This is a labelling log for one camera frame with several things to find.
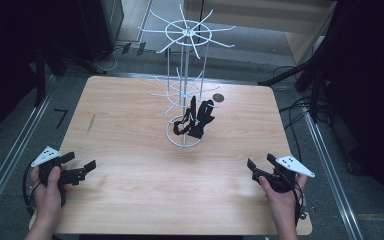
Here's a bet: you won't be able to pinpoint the person's left hand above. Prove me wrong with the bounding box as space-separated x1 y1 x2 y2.
30 164 73 223

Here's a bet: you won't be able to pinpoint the white wire display rack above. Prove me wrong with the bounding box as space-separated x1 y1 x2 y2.
137 3 237 149

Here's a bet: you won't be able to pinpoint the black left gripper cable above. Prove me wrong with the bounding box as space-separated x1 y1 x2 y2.
22 160 43 214

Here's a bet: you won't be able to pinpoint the black bow tie strap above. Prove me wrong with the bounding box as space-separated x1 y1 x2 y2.
187 99 216 140
173 95 198 137

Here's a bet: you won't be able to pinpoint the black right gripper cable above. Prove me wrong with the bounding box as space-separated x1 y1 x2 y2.
288 179 307 228

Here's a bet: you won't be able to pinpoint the white floor cable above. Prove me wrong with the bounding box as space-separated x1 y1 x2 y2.
103 44 128 73

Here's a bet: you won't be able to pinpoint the metal floor rail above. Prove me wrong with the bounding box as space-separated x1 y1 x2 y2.
0 74 57 223
303 111 364 240

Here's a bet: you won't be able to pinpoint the black stand legs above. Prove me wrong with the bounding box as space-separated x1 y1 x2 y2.
258 33 334 124
33 39 108 108

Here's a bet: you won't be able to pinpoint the black floor cables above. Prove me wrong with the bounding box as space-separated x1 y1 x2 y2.
273 64 331 168

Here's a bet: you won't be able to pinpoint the person's right hand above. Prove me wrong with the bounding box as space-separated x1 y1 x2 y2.
258 173 309 219

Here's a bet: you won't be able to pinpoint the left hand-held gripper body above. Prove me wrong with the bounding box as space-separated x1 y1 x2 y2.
31 145 88 186

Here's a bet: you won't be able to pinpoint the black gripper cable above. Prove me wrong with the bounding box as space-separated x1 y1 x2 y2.
22 160 43 214
288 179 307 228

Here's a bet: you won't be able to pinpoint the black cabinet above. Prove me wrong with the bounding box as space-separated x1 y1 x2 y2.
78 0 125 63

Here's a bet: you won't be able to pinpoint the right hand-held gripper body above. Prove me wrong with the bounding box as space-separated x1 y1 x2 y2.
251 155 316 194

